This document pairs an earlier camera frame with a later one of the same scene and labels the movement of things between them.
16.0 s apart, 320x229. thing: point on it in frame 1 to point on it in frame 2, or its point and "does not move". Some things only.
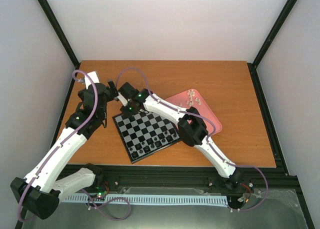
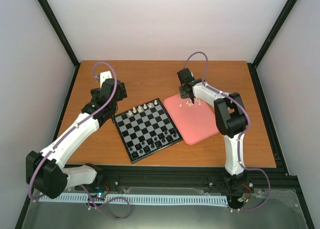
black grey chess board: [144, 133] does not move
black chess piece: [172, 131] does not move
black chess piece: [158, 143] does not move
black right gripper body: [130, 112] to [182, 94]
